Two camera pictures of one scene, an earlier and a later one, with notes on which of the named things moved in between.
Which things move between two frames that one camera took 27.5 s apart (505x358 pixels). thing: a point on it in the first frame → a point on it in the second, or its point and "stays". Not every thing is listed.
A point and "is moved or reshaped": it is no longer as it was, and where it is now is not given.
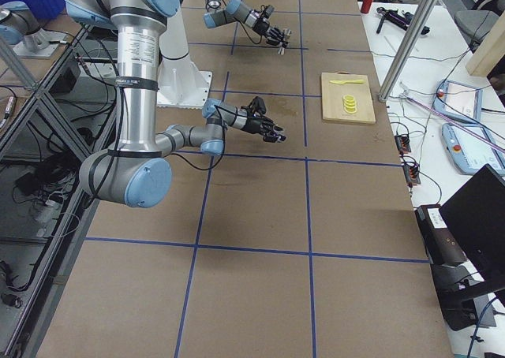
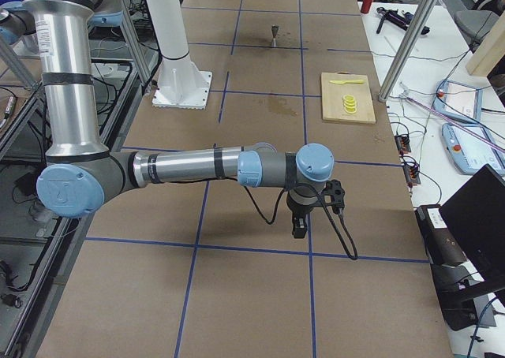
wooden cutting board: (346, 97) stays
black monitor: (476, 217) stays
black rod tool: (400, 19) stays
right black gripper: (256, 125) → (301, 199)
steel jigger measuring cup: (287, 36) is moved or reshaped
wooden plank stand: (490, 51) stays
